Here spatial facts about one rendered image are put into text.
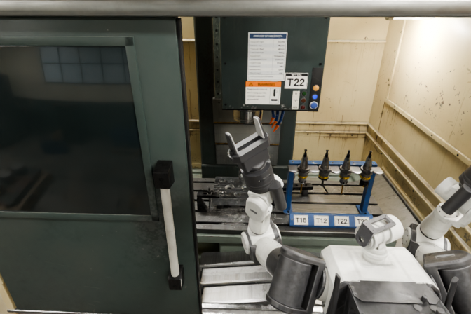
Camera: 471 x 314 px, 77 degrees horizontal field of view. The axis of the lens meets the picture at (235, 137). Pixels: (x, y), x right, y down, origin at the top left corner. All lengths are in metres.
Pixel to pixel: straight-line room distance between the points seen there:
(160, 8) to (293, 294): 0.79
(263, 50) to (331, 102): 1.33
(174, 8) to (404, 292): 0.87
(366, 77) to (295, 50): 1.31
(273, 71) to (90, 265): 1.08
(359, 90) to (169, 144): 1.89
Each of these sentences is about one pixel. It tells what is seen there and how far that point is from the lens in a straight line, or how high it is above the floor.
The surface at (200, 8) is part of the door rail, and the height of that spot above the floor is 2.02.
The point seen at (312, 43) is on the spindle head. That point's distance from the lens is 1.33.
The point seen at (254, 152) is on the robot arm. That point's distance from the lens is 0.78.
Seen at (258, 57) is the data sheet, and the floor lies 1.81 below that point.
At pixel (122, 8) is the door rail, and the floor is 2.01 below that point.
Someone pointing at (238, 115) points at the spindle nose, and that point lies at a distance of 1.54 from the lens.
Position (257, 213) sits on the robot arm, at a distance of 0.91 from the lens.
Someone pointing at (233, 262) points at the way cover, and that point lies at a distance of 1.74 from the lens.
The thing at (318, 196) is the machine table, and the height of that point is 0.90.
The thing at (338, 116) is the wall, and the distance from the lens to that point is 2.60.
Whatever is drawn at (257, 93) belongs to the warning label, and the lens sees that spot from 1.35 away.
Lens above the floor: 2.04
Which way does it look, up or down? 25 degrees down
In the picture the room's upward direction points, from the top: straight up
